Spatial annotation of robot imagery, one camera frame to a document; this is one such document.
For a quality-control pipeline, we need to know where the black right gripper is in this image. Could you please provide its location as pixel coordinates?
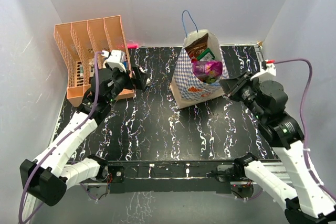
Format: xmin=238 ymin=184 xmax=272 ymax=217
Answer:
xmin=219 ymin=71 xmax=267 ymax=122

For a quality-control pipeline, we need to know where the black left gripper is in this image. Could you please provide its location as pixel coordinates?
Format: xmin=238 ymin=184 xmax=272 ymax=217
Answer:
xmin=106 ymin=63 xmax=148 ymax=103

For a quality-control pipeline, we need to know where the green snack bag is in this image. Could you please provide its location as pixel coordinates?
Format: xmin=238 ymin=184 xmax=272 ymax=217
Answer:
xmin=197 ymin=48 xmax=215 ymax=61

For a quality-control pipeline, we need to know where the blue checkered paper bag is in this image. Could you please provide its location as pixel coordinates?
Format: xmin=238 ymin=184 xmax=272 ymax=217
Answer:
xmin=170 ymin=10 xmax=229 ymax=109

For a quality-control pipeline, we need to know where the brown kettle chips bag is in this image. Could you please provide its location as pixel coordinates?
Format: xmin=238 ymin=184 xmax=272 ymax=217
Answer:
xmin=185 ymin=34 xmax=208 ymax=61

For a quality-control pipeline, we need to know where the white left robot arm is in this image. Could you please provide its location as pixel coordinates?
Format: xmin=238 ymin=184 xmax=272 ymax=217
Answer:
xmin=19 ymin=66 xmax=150 ymax=206

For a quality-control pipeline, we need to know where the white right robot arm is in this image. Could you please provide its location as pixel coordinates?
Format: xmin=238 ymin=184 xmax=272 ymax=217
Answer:
xmin=219 ymin=73 xmax=335 ymax=223

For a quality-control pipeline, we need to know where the purple snack bag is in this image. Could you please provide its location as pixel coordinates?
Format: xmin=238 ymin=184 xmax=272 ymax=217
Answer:
xmin=192 ymin=61 xmax=223 ymax=84

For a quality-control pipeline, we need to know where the small white red box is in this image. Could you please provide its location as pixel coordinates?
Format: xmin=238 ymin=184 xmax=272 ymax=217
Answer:
xmin=140 ymin=67 xmax=151 ymax=87

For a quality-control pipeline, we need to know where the white tube in organizer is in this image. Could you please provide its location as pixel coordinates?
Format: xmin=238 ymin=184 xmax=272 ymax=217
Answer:
xmin=79 ymin=65 xmax=84 ymax=78

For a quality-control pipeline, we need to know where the orange plastic file organizer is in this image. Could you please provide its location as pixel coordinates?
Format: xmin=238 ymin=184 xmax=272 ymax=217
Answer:
xmin=54 ymin=15 xmax=131 ymax=107

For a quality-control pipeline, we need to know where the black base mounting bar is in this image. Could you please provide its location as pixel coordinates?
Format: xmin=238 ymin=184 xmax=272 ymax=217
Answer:
xmin=108 ymin=160 xmax=252 ymax=194

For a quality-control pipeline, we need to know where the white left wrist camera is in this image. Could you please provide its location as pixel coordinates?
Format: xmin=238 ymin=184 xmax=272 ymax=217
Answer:
xmin=102 ymin=50 xmax=127 ymax=72

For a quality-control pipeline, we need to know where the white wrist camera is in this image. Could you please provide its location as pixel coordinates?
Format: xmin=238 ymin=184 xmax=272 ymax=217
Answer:
xmin=250 ymin=60 xmax=276 ymax=82
xmin=102 ymin=50 xmax=127 ymax=72

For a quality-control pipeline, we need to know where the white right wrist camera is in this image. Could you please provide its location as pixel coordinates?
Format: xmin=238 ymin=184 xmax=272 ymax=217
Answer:
xmin=250 ymin=60 xmax=276 ymax=82

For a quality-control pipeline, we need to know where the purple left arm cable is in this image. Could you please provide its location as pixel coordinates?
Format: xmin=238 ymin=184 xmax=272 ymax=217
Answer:
xmin=18 ymin=50 xmax=110 ymax=223

